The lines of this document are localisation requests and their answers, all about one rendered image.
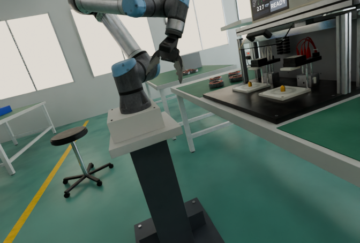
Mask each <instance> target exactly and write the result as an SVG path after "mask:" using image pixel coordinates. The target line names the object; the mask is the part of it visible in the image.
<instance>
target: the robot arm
mask: <svg viewBox="0 0 360 243"><path fill-rule="evenodd" d="M67 1H68V3H69V6H70V7H71V9H72V10H73V11H75V12H76V13H79V14H84V15H93V16H94V17H95V19H96V20H97V21H98V22H100V23H103V24H104V26H105V27H106V29H107V30H108V32H109V33H110V34H111V36H112V37H113V38H114V40H115V41H116V43H117V44H118V45H119V47H120V48H121V50H122V51H123V52H124V54H125V55H126V57H127V58H128V59H125V60H122V61H120V62H117V63H115V64H113V65H112V66H111V71H112V76H113V77H114V81H115V84H116V87H117V90H118V93H119V109H120V112H121V114H125V115H126V114H132V113H136V112H140V111H143V110H145V109H147V108H149V107H150V106H151V101H150V99H149V98H148V96H147V95H146V93H145V92H144V89H143V85H142V83H144V82H146V81H149V80H153V79H154V78H156V77H157V76H158V75H159V73H160V56H161V60H165V61H168V62H172V63H174V68H175V69H176V70H177V75H178V79H179V82H180V83H182V79H183V70H182V65H183V62H182V59H181V57H180V55H179V52H180V51H179V49H177V44H178V39H181V38H182V34H183V32H184V27H185V21H186V16H187V13H188V9H189V3H190V0H67ZM117 14H118V15H124V16H129V17H133V18H139V17H154V18H156V17H160V18H167V22H165V25H166V31H165V35H167V37H166V38H165V39H164V40H163V41H162V42H161V43H160V44H159V49H158V50H157V51H156V52H155V53H154V54H153V55H152V56H150V55H149V54H148V53H147V51H146V50H142V49H141V48H140V46H139V45H138V44H137V42H136V41H135V39H134V38H133V37H132V35H131V34H130V32H129V31H128V30H127V28H126V27H125V26H124V24H123V23H122V21H121V20H120V18H119V17H118V16H117Z"/></svg>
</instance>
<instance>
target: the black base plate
mask: <svg viewBox="0 0 360 243"><path fill-rule="evenodd" d="M279 79H280V81H278V82H275V83H269V84H271V86H269V87H266V88H263V89H260V90H256V91H253V92H250V93H242V92H238V91H234V90H232V88H235V87H238V86H242V85H246V84H248V83H249V82H258V83H266V82H264V80H263V76H262V77H261V78H258V79H257V78H255V79H252V80H249V81H247V82H241V83H238V84H235V85H232V86H229V87H225V88H221V89H218V90H215V91H212V92H209V93H205V94H203V97H204V98H207V99H209V100H212V101H214V102H218V103H220V104H223V105H226V106H228V107H231V108H233V109H236V110H239V111H241V112H245V113H247V114H250V115H252V116H255V117H258V118H260V119H263V120H266V121H268V122H271V123H274V124H279V123H282V122H285V121H288V120H290V119H293V118H296V117H298V116H301V115H304V114H306V113H309V112H312V111H315V110H317V109H320V108H323V107H325V106H328V105H331V104H333V103H336V102H339V101H342V100H344V99H347V98H349V97H352V96H355V95H358V94H360V87H356V82H355V81H351V93H347V94H342V93H341V94H337V80H320V79H319V81H320V84H319V85H317V86H314V87H309V88H310V89H311V91H310V92H307V93H304V94H301V95H298V96H295V97H292V98H289V99H286V100H284V101H281V100H276V99H273V98H268V97H263V96H259V93H262V92H265V91H268V90H271V89H274V88H278V87H281V86H282V85H284V86H292V87H302V86H297V78H285V77H279ZM302 88H306V87H302Z"/></svg>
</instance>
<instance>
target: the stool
mask: <svg viewBox="0 0 360 243"><path fill-rule="evenodd" d="M87 132H88V129H87V127H84V126H79V127H74V128H71V129H69V130H66V131H63V132H60V133H58V134H56V135H55V136H53V137H52V138H51V140H50V142H51V145H53V146H61V145H65V144H67V143H70V144H71V146H72V148H73V151H74V153H75V155H76V158H77V160H78V162H79V165H80V167H81V169H82V172H83V174H81V175H77V176H72V177H66V178H64V179H63V184H67V183H68V180H72V179H78V178H80V179H79V180H78V181H76V182H75V183H74V184H73V185H72V186H70V187H69V188H68V189H67V190H66V191H64V193H65V194H64V197H65V198H68V197H69V196H70V193H69V192H70V191H71V190H72V189H73V188H75V187H76V186H77V185H78V184H79V183H80V182H82V181H83V180H84V179H85V178H86V177H87V178H89V179H91V180H93V181H95V182H97V186H101V185H102V181H100V179H99V178H96V177H94V176H92V174H94V173H96V172H98V171H100V170H102V169H104V168H106V167H109V168H113V167H114V165H113V164H111V163H108V164H106V165H103V166H101V167H99V168H97V169H95V170H93V171H91V172H90V170H91V168H93V167H94V164H92V163H89V165H88V167H87V169H86V167H85V164H84V161H83V159H82V157H81V154H80V152H79V150H78V147H77V145H76V143H75V141H76V140H78V139H80V138H82V137H83V136H85V135H86V134H87Z"/></svg>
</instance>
